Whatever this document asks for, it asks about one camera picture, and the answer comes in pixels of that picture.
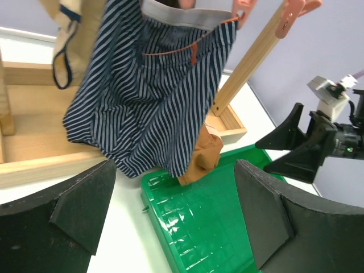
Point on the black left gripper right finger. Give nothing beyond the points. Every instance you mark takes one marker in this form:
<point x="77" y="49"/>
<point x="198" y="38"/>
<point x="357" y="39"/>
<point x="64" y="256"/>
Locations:
<point x="291" y="230"/>

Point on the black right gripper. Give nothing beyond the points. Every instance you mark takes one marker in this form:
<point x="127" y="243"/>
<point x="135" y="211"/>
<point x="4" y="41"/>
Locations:
<point x="307" y="151"/>

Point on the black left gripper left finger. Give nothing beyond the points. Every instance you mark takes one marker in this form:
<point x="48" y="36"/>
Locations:
<point x="57" y="229"/>

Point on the brown underwear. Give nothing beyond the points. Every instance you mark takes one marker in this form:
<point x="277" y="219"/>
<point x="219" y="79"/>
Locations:
<point x="205" y="157"/>

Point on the pink round clip hanger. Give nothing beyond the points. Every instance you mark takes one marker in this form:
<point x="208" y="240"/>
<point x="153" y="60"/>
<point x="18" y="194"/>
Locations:
<point x="284" y="14"/>

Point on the blue striped underwear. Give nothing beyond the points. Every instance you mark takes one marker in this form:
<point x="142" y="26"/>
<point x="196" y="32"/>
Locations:
<point x="151" y="80"/>

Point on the cream navy-trim underwear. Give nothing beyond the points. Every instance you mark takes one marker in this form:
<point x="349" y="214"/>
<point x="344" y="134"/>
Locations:
<point x="78" y="24"/>

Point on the wooden hanger rack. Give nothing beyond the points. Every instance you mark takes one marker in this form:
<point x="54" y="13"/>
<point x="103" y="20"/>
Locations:
<point x="33" y="142"/>

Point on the green plastic tray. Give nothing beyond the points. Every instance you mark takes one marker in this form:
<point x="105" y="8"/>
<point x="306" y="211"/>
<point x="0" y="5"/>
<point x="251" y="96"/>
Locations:
<point x="200" y="226"/>

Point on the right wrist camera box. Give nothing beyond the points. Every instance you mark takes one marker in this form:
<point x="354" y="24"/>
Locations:
<point x="331" y="95"/>

